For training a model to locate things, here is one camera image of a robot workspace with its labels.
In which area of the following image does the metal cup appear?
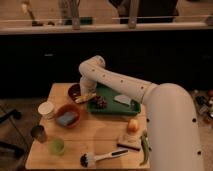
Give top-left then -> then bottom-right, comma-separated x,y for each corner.
31,125 -> 47,143

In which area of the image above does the white cup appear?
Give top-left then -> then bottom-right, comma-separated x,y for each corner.
38,101 -> 55,119

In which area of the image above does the green pepper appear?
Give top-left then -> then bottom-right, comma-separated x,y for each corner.
140,131 -> 149,166

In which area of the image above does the orange bowl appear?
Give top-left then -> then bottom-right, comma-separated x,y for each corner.
55,104 -> 81,128

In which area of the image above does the green plastic cup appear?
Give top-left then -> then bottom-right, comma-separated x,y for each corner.
49,138 -> 65,155

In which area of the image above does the green plastic tray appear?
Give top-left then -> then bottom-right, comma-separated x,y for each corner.
87,84 -> 141,116

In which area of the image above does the dark grape bunch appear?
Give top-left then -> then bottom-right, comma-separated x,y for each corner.
92,96 -> 107,109

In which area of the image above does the orange apple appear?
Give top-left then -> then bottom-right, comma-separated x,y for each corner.
127,119 -> 139,133

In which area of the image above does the white dish brush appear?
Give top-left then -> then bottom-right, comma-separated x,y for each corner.
80,149 -> 129,168

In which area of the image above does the brown scrub sponge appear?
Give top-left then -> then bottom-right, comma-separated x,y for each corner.
117,133 -> 141,151

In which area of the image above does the blue sponge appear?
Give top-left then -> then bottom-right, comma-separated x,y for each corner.
56,112 -> 76,126

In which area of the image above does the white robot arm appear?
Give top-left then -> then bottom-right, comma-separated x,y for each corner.
79,55 -> 204,171

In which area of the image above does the black office chair base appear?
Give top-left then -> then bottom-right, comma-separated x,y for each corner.
0,105 -> 26,159

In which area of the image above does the purple bowl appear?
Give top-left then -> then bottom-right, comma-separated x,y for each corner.
68,83 -> 81,103

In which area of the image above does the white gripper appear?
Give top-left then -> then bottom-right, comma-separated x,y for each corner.
77,77 -> 97,101

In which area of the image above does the grey triangular cloth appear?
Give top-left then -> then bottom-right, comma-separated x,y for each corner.
114,94 -> 131,106

